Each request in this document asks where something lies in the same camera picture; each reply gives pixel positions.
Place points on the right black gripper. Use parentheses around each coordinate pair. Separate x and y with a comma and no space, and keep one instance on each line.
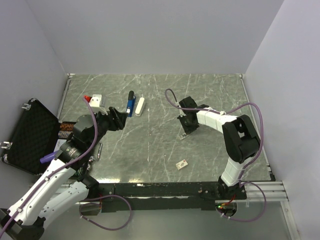
(188,130)

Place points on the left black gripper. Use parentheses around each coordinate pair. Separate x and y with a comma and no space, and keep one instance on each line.
(119,118)

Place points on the white stapler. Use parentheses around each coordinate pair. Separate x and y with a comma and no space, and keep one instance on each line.
(140,106)

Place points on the blue black stapler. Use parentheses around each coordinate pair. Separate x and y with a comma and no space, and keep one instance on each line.
(130,103)

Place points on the staple box with red mark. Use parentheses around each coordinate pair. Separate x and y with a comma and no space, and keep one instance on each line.
(181,164)

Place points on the purple pen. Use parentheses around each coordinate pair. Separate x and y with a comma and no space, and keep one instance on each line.
(48,158)

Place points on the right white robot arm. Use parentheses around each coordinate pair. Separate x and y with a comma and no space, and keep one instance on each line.
(242,142)

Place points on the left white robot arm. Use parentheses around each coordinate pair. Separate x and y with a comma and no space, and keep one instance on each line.
(28,218)

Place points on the orange patterned tape roll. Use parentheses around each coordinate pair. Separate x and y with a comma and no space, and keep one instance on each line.
(67,126)

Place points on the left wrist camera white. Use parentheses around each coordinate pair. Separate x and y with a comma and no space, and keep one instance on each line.
(96,103)

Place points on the silver case handle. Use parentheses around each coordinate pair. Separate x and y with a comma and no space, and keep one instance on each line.
(97,151)

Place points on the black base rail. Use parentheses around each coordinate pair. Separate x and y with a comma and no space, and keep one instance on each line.
(163,195)

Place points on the small white staple box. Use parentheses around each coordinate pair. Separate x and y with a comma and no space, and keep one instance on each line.
(182,136)

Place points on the black foam-lined case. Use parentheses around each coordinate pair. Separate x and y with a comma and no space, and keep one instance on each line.
(36,135)

